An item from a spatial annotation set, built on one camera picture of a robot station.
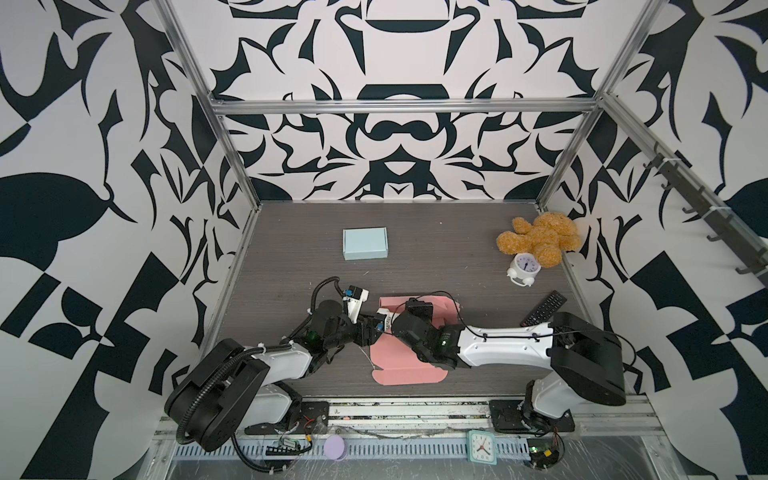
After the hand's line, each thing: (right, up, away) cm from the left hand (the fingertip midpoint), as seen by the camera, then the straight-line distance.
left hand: (385, 317), depth 83 cm
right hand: (+8, +6, 0) cm, 10 cm away
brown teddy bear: (+55, +23, +18) cm, 62 cm away
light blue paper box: (-7, +20, +19) cm, 28 cm away
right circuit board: (+37, -28, -12) cm, 48 cm away
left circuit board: (-23, -28, -11) cm, 38 cm away
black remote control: (+48, 0, +8) cm, 48 cm away
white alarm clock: (+46, +12, +16) cm, 50 cm away
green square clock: (+22, -25, -14) cm, 37 cm away
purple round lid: (-10, -22, -20) cm, 31 cm away
